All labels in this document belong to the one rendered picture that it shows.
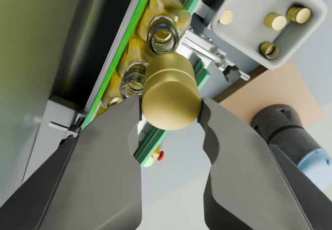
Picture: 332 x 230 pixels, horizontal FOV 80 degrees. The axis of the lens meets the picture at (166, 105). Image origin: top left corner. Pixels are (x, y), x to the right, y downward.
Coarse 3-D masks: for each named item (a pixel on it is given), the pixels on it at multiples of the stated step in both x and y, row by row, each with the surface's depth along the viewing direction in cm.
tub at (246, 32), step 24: (240, 0) 50; (264, 0) 50; (288, 0) 50; (312, 0) 44; (216, 24) 46; (240, 24) 53; (288, 24) 53; (312, 24) 47; (240, 48) 49; (288, 48) 50
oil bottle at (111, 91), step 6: (114, 72) 29; (114, 78) 27; (120, 78) 27; (108, 84) 27; (114, 84) 27; (108, 90) 27; (114, 90) 26; (102, 96) 29; (108, 96) 27; (114, 96) 27; (120, 96) 26; (102, 102) 28; (108, 102) 27
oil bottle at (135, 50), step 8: (128, 40) 25; (136, 40) 25; (128, 48) 24; (136, 48) 24; (144, 48) 24; (128, 56) 24; (136, 56) 24; (144, 56) 24; (152, 56) 24; (120, 64) 25; (128, 64) 24; (120, 72) 25
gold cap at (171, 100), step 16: (160, 64) 12; (176, 64) 12; (160, 80) 10; (176, 80) 10; (192, 80) 11; (144, 96) 11; (160, 96) 11; (176, 96) 11; (192, 96) 11; (144, 112) 11; (160, 112) 11; (176, 112) 11; (192, 112) 11; (160, 128) 12; (176, 128) 12
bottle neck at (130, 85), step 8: (136, 64) 23; (144, 64) 24; (128, 72) 21; (136, 72) 21; (144, 72) 21; (128, 80) 20; (136, 80) 20; (144, 80) 20; (120, 88) 20; (128, 88) 22; (136, 88) 23; (128, 96) 21
